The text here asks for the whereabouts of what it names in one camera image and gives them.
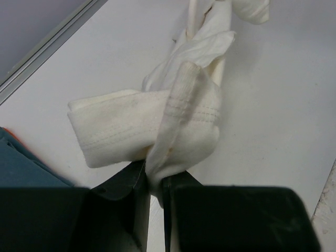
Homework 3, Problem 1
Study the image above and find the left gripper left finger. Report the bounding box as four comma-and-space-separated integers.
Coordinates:
1, 161, 150, 251

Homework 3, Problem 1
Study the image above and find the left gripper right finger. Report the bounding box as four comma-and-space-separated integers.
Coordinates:
161, 172, 321, 251

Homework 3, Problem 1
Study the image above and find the white t shirt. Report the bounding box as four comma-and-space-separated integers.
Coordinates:
68, 1, 270, 195

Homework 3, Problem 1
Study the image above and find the folded teal t shirt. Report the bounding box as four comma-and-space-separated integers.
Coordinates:
1, 128, 73, 187

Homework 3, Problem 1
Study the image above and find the aluminium table rail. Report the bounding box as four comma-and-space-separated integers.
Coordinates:
1, 1, 106, 104

